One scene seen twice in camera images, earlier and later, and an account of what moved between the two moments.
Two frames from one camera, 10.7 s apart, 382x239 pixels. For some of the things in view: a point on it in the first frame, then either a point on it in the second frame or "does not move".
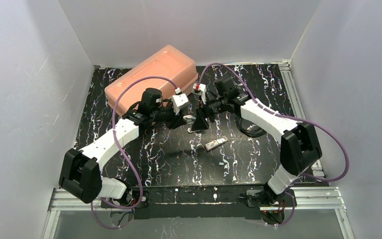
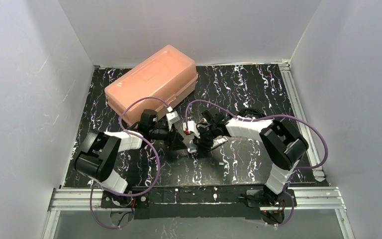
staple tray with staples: (216, 143) does not move
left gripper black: (180, 118) to (172, 135)
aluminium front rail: (310, 199) does not move
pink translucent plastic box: (169, 62) does not move
